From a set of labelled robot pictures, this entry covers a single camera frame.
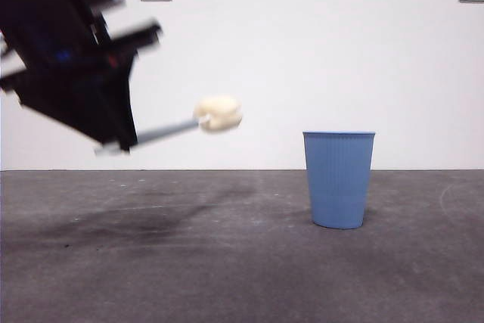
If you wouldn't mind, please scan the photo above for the blue ribbed plastic cup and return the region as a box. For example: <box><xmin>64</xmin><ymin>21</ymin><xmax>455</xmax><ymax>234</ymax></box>
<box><xmin>302</xmin><ymin>130</ymin><xmax>377</xmax><ymax>230</ymax></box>

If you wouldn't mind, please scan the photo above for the grey-handled sponge cup brush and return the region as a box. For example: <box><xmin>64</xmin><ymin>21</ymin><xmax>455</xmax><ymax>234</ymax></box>
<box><xmin>94</xmin><ymin>94</ymin><xmax>245</xmax><ymax>157</ymax></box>

